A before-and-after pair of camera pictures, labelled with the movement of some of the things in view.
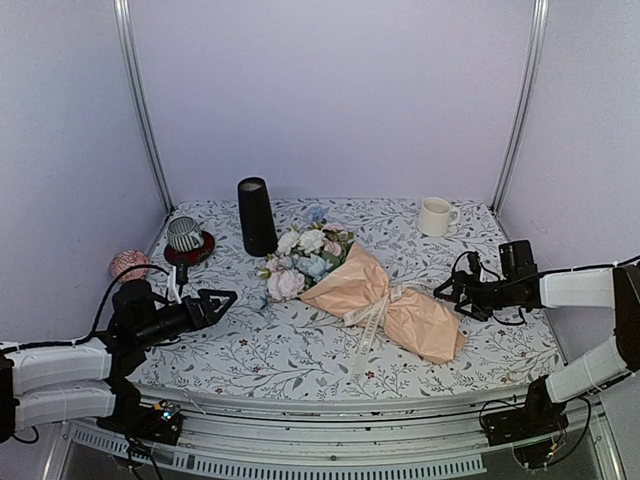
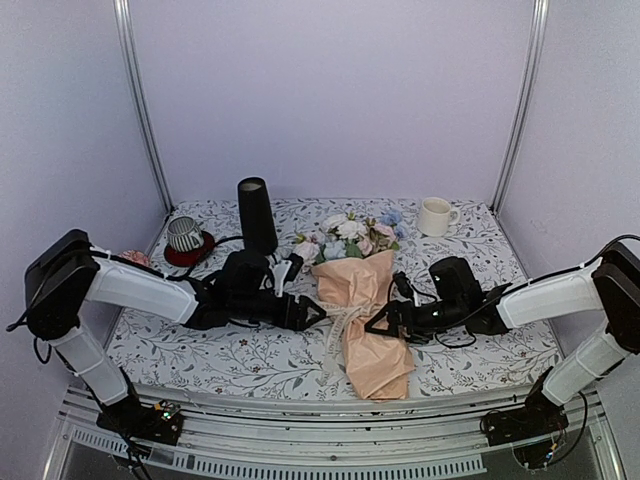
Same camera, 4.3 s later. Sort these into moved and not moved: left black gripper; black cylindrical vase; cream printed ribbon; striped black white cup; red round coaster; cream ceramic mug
Moved: cream printed ribbon; left black gripper
Not moved: cream ceramic mug; red round coaster; black cylindrical vase; striped black white cup
